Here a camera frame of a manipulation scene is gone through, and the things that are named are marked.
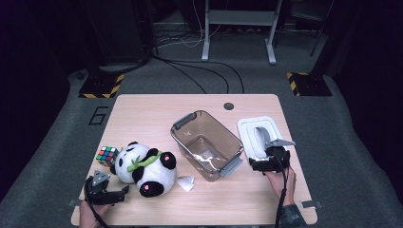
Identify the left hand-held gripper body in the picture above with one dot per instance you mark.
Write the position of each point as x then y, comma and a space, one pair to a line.
96, 193

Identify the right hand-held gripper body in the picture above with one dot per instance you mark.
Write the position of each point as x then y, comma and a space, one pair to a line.
278, 161

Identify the panda plush toy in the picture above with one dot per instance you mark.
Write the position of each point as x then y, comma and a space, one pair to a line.
152, 172

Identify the colourful puzzle cube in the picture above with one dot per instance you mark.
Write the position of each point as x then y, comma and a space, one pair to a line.
107, 156

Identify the brown translucent storage box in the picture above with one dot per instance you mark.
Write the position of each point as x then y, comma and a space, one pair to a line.
206, 148

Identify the person's left hand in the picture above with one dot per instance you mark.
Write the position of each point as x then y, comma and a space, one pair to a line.
88, 215

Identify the person's right hand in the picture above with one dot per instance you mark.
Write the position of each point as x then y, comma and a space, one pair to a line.
290, 190

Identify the grey tape tab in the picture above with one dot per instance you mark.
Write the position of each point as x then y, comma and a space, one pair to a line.
73, 202
311, 204

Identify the round grey table grommet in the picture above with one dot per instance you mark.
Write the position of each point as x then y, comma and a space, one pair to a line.
228, 106

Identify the white paper hang tag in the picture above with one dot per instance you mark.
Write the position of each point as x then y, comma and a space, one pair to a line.
186, 183

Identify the black stand base striped edge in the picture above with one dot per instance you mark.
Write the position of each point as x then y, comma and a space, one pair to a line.
312, 85
99, 85

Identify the dark metal stand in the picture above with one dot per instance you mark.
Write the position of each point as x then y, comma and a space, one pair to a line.
318, 38

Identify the white metal frame stand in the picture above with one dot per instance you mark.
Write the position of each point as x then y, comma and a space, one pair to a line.
240, 17

